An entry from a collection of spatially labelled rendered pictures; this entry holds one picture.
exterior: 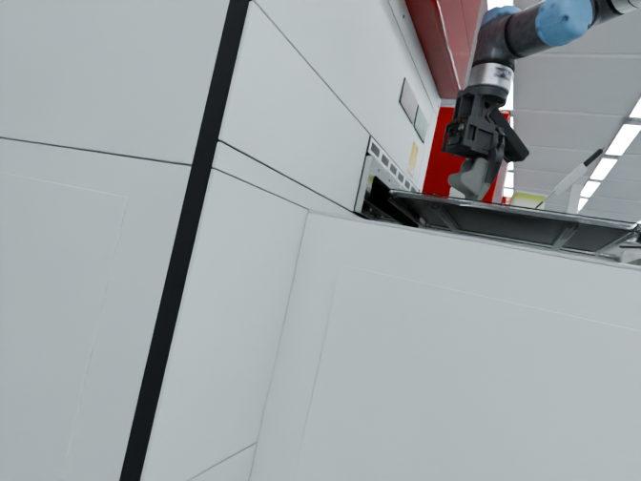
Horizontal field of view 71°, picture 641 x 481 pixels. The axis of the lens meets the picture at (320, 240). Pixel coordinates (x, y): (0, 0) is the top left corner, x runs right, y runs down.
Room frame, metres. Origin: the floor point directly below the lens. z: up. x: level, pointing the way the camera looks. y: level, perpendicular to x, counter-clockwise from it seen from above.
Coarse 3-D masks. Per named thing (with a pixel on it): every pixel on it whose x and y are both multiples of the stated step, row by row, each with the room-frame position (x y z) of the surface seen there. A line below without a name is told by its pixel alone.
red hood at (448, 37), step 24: (408, 0) 0.75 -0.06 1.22; (432, 0) 0.74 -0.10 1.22; (456, 0) 0.87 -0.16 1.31; (480, 0) 1.10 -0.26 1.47; (432, 24) 0.81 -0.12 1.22; (456, 24) 0.91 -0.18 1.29; (432, 48) 0.89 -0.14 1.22; (456, 48) 0.96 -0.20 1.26; (432, 72) 1.00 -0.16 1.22; (456, 72) 1.00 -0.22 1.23; (456, 96) 1.10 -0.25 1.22
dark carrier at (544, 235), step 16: (416, 208) 0.87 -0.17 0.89; (448, 208) 0.79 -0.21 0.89; (464, 208) 0.75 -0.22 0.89; (432, 224) 1.06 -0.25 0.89; (464, 224) 0.95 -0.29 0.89; (480, 224) 0.90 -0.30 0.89; (496, 224) 0.85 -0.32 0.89; (512, 224) 0.81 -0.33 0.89; (528, 224) 0.77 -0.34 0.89; (544, 224) 0.74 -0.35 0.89; (560, 224) 0.71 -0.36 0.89; (528, 240) 0.98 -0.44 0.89; (544, 240) 0.93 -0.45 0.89; (576, 240) 0.84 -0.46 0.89; (592, 240) 0.80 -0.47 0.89; (608, 240) 0.76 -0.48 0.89
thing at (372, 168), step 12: (372, 156) 0.73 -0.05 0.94; (372, 168) 0.73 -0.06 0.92; (384, 168) 0.79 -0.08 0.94; (360, 180) 0.73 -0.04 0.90; (372, 180) 0.75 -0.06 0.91; (384, 180) 0.81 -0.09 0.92; (396, 180) 0.87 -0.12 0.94; (360, 192) 0.73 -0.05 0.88; (360, 204) 0.73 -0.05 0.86; (372, 204) 0.77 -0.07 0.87; (372, 216) 0.78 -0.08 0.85; (384, 216) 0.85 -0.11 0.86
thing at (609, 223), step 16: (400, 192) 0.75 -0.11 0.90; (416, 192) 0.74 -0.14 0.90; (480, 208) 0.70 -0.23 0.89; (496, 208) 0.69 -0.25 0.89; (512, 208) 0.68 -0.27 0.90; (528, 208) 0.67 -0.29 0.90; (592, 224) 0.64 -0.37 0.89; (608, 224) 0.63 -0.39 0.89; (624, 224) 0.62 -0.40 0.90; (640, 224) 0.62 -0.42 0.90
